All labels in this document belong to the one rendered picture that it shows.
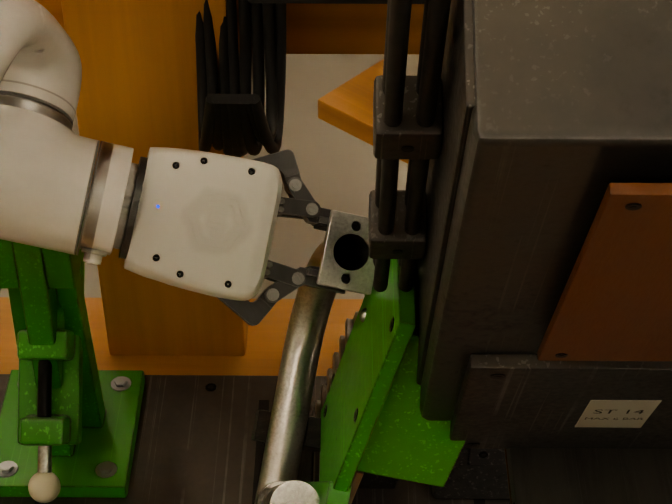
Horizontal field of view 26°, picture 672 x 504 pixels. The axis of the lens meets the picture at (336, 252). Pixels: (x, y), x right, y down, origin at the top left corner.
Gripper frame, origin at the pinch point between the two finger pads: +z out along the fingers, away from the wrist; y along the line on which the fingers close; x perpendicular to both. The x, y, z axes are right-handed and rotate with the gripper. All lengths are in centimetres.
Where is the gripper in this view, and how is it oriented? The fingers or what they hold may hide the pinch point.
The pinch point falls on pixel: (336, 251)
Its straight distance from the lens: 107.5
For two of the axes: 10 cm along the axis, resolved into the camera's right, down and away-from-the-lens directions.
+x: -1.8, 0.5, 9.8
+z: 9.6, 2.1, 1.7
